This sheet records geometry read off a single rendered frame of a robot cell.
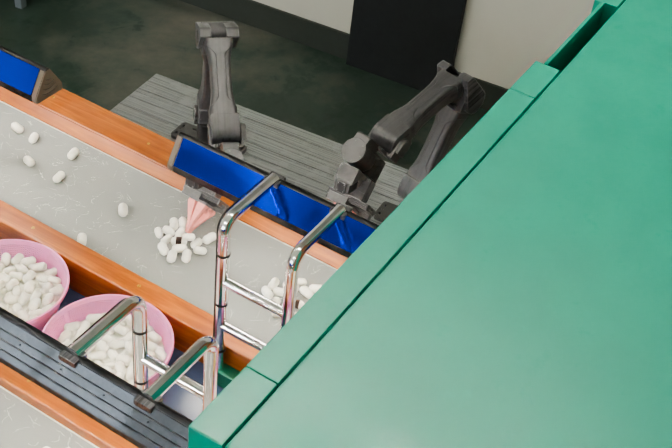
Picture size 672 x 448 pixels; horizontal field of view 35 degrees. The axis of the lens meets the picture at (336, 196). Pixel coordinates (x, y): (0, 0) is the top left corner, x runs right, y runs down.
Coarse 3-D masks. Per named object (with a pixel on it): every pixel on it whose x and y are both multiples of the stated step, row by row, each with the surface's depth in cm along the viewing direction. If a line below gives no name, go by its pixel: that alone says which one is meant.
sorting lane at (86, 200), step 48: (0, 144) 265; (48, 144) 267; (0, 192) 251; (48, 192) 253; (96, 192) 254; (144, 192) 256; (96, 240) 242; (144, 240) 243; (240, 240) 246; (192, 288) 233
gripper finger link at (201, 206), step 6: (186, 186) 244; (186, 192) 244; (192, 192) 243; (198, 192) 243; (192, 198) 245; (198, 198) 242; (204, 198) 245; (198, 204) 242; (204, 204) 242; (198, 210) 242; (204, 210) 243; (210, 210) 245; (192, 216) 243; (198, 216) 243; (204, 216) 246; (210, 216) 247; (192, 222) 243; (198, 222) 246; (192, 228) 245
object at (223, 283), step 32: (256, 192) 201; (224, 224) 195; (320, 224) 195; (224, 256) 199; (224, 288) 205; (288, 288) 193; (224, 320) 210; (288, 320) 199; (224, 352) 217; (224, 384) 220
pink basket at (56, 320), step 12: (84, 300) 223; (96, 300) 225; (108, 300) 226; (60, 312) 220; (72, 312) 223; (84, 312) 224; (96, 312) 226; (156, 312) 223; (48, 324) 217; (60, 324) 221; (156, 324) 224; (168, 324) 220; (168, 336) 220; (168, 348) 218; (168, 360) 213
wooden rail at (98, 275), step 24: (0, 216) 241; (24, 216) 242; (48, 240) 237; (72, 240) 237; (72, 264) 233; (96, 264) 232; (72, 288) 238; (96, 288) 233; (120, 288) 228; (144, 288) 228; (168, 312) 223; (192, 312) 224; (192, 336) 223; (240, 360) 218
